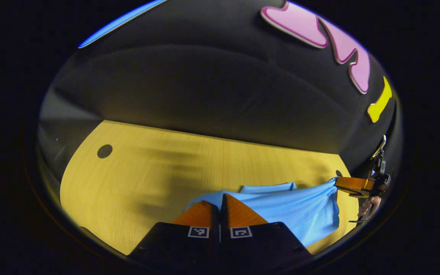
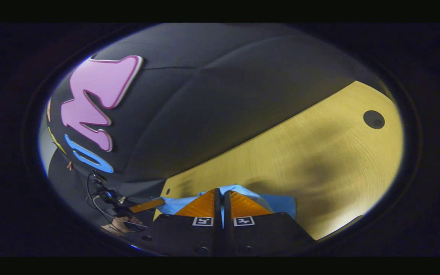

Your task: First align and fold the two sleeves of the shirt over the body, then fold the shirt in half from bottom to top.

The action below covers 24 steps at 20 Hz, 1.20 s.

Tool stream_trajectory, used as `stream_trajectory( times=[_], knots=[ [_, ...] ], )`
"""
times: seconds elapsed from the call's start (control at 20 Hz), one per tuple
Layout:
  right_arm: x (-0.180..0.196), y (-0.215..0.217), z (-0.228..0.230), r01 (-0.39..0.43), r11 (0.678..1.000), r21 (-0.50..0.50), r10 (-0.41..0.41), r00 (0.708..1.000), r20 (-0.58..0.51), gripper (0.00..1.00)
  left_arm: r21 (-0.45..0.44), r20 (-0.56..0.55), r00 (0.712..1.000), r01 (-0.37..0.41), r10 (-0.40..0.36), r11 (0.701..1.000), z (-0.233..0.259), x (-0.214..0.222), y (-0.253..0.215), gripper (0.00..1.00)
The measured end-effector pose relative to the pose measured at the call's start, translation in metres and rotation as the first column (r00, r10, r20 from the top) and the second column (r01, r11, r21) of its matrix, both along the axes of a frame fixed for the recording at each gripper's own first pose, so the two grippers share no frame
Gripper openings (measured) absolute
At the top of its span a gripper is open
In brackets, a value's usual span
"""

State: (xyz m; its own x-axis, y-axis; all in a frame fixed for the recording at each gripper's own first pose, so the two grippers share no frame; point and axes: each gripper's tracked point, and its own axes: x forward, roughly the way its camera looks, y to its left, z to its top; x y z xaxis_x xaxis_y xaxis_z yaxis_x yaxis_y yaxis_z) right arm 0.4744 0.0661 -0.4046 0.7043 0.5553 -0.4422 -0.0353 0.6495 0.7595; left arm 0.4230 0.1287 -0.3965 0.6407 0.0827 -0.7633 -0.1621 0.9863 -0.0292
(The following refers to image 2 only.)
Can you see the black backdrop cloth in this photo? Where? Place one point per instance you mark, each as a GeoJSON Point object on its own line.
{"type": "Point", "coordinates": [224, 95]}

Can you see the light blue T-shirt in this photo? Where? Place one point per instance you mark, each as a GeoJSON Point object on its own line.
{"type": "Point", "coordinates": [281, 204]}

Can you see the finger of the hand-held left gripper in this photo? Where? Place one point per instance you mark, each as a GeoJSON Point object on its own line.
{"type": "Point", "coordinates": [147, 205]}

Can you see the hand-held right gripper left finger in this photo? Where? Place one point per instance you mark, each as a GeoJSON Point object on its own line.
{"type": "Point", "coordinates": [217, 233]}

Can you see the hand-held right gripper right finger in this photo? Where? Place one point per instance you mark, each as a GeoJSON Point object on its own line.
{"type": "Point", "coordinates": [227, 233]}

